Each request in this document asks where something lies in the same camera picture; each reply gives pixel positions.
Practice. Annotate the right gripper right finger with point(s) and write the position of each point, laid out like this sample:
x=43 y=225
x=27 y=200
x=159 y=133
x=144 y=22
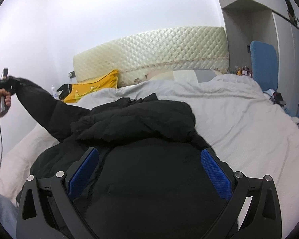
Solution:
x=252 y=209

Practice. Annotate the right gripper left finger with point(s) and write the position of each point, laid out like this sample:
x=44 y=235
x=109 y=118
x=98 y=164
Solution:
x=34 y=215

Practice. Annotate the black puffer jacket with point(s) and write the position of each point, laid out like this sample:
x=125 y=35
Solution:
x=149 y=182

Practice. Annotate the white spray bottle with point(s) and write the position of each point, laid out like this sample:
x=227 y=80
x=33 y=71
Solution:
x=54 y=93

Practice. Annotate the blue jeans leg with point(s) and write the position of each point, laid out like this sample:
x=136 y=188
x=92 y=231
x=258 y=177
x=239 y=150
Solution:
x=8 y=216

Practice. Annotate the black bag on nightstand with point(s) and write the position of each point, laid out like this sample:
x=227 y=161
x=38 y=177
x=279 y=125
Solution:
x=64 y=91

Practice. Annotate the grey white duvet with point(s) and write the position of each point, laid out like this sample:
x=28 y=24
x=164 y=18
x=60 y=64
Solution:
x=240 y=123

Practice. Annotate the yellow pillow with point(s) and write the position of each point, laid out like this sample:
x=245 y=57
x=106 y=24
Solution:
x=79 y=90

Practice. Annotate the black device on bedside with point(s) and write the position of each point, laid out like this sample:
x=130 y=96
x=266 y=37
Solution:
x=276 y=98

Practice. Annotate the small bottles on shelf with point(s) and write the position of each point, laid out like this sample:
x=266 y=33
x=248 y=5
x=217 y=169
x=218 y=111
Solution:
x=245 y=71

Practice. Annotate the patchwork pastel pillow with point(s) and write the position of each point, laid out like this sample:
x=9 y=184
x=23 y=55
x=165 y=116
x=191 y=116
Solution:
x=184 y=76

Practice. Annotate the cream quilted headboard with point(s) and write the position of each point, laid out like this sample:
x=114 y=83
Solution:
x=135 y=56

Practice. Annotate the grey wardrobe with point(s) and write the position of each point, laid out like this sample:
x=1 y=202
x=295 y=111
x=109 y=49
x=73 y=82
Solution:
x=275 y=22

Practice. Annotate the wall power socket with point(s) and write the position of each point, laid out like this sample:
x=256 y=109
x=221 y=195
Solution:
x=71 y=75

